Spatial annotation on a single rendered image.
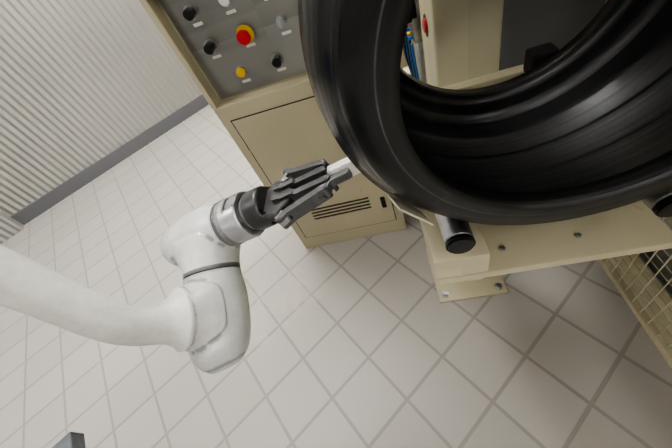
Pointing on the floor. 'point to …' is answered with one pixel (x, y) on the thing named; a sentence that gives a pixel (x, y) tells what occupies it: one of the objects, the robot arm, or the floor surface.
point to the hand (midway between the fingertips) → (350, 166)
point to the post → (462, 12)
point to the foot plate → (469, 288)
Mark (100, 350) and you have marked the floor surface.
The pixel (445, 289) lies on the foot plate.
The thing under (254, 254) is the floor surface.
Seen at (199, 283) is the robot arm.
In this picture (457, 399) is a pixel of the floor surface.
